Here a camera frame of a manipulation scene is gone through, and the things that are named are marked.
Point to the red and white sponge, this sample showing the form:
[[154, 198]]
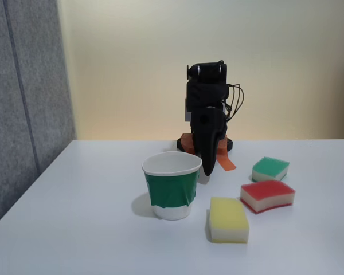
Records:
[[266, 194]]

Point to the grey rectangular block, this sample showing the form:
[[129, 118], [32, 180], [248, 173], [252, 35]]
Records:
[[187, 116]]

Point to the white paper cup green tape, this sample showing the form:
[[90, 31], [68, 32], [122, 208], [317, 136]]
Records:
[[172, 189]]

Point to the green and white sponge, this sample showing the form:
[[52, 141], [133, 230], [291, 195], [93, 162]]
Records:
[[271, 167]]

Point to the yellow and white sponge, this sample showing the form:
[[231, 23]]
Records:
[[228, 217]]

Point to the grey felt partition panel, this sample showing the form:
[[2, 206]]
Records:
[[23, 100]]

